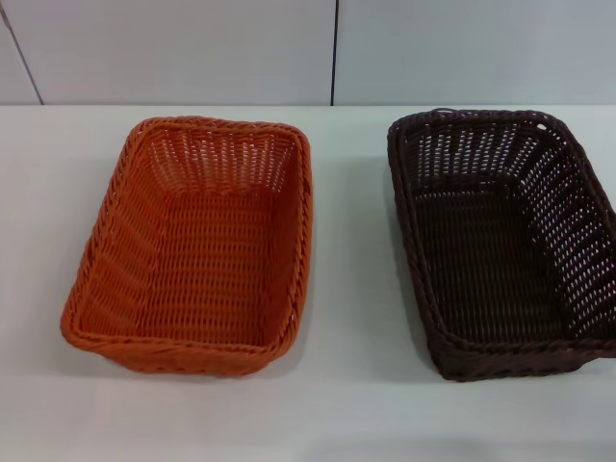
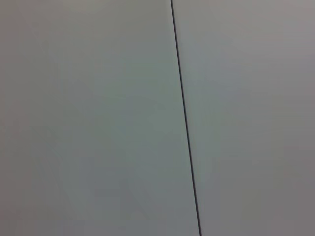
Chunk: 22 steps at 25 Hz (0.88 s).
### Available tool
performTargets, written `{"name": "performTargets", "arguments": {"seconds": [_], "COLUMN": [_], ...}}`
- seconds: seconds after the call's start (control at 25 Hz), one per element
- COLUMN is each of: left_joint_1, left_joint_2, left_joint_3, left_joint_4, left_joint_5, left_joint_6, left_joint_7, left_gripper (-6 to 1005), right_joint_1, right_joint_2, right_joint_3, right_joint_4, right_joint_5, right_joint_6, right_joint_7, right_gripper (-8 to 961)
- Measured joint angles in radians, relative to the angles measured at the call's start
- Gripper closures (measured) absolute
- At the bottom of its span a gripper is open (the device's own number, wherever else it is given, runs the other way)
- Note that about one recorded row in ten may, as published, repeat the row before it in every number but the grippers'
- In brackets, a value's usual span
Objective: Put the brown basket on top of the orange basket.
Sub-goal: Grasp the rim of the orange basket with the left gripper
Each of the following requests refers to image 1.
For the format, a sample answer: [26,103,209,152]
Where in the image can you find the orange woven plastic basket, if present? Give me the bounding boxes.
[60,115,314,377]

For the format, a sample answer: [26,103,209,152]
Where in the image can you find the dark brown woven plastic basket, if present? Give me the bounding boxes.
[386,106,616,385]

